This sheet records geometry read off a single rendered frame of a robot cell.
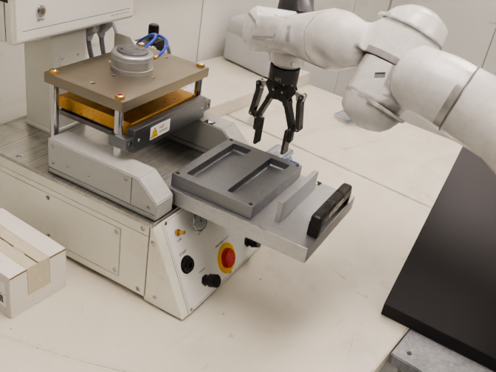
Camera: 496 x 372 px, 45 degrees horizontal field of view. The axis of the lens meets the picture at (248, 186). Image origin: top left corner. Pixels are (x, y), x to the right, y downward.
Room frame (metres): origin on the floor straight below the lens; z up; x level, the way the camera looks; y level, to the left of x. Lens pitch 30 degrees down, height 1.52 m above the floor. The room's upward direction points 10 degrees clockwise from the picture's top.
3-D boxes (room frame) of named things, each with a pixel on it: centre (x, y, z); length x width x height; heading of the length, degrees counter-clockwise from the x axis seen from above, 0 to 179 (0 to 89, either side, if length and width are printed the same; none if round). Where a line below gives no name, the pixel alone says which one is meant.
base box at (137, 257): (1.09, 0.24, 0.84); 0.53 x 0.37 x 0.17; 66
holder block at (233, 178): (0.97, 0.02, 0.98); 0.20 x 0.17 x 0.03; 156
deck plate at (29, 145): (1.10, 0.29, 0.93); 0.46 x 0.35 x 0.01; 66
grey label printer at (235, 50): (2.18, 0.02, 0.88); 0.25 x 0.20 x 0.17; 52
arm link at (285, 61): (1.46, -0.03, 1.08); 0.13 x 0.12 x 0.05; 154
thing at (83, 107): (1.09, 0.25, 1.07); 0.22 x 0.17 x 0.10; 156
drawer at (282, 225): (0.95, -0.02, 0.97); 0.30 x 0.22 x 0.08; 66
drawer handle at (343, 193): (0.90, -0.15, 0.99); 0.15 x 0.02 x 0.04; 156
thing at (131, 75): (1.11, 0.28, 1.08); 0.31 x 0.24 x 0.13; 156
